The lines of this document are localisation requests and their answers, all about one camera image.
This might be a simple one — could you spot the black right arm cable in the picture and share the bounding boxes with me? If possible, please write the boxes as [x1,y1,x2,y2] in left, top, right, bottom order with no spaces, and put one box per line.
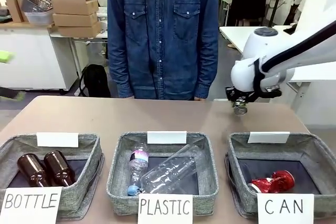
[251,19,336,102]

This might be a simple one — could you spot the white table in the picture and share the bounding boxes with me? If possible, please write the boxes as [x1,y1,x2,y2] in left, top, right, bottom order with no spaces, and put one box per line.
[219,24,336,83]

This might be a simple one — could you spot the crushed red can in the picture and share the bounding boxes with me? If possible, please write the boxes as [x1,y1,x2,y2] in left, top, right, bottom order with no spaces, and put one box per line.
[247,170,297,194]

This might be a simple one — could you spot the brown glass bottle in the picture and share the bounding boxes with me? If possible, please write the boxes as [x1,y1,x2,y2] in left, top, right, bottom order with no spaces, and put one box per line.
[17,153,51,188]
[43,150,77,187]

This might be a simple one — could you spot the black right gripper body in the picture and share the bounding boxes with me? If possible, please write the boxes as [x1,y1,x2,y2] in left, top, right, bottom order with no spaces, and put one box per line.
[225,86,254,102]

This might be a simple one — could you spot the grey fabric basket bottle label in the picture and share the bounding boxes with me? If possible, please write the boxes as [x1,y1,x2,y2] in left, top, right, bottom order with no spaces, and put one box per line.
[0,132,104,221]

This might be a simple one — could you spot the small blue-capped plastic bottle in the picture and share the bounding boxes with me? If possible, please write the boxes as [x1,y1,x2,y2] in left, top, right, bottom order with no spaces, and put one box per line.
[127,142,151,197]

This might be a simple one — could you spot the grey fabric basket plastic label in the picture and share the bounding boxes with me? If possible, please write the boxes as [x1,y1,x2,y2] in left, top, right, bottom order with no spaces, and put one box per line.
[106,131,219,216]

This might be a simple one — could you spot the clear plastic bin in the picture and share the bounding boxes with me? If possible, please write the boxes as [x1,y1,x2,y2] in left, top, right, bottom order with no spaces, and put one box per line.
[25,10,55,25]

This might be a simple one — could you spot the blank white card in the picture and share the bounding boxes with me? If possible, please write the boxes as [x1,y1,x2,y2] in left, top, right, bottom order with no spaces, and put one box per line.
[146,130,188,145]
[36,132,79,148]
[247,131,291,144]

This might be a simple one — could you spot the person in denim shirt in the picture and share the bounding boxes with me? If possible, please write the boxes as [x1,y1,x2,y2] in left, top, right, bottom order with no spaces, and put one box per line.
[104,0,220,101]

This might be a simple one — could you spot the white paper sign CAN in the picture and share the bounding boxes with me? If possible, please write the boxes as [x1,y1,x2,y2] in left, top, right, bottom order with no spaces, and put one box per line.
[256,193,314,224]

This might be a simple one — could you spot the dark perforated plastic basket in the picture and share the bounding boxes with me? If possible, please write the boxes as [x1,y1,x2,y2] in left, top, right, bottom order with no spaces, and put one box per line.
[22,0,54,14]

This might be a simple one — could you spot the large clear plastic bottle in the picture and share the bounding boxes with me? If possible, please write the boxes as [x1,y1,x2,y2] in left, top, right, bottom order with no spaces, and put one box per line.
[140,143,205,195]

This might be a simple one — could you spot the crushed silver can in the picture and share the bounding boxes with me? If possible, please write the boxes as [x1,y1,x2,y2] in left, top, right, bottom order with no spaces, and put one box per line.
[232,98,249,117]

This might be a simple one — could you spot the grey fabric basket can label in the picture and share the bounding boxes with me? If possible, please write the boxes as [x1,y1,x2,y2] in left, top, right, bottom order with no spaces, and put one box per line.
[224,132,336,218]

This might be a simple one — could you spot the white cabinet with wood top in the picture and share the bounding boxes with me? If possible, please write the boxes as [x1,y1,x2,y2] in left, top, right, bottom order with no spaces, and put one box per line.
[0,21,79,92]

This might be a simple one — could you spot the white paper sign PLASTIC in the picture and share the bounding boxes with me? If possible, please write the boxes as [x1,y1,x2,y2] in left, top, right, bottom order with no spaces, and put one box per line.
[137,193,193,224]

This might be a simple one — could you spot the flat cardboard box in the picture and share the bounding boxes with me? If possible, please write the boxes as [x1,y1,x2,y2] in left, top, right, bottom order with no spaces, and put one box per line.
[52,11,99,28]
[57,20,102,38]

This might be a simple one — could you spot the white paper sign BOTTLE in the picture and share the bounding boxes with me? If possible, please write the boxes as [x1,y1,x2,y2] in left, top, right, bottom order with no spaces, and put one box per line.
[0,185,63,224]

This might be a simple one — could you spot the small cardboard box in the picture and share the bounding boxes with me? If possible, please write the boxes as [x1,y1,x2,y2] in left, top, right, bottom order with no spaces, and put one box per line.
[5,0,29,23]

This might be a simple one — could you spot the black backpack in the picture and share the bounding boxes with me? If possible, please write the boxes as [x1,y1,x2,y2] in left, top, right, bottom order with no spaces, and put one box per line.
[78,63,111,98]

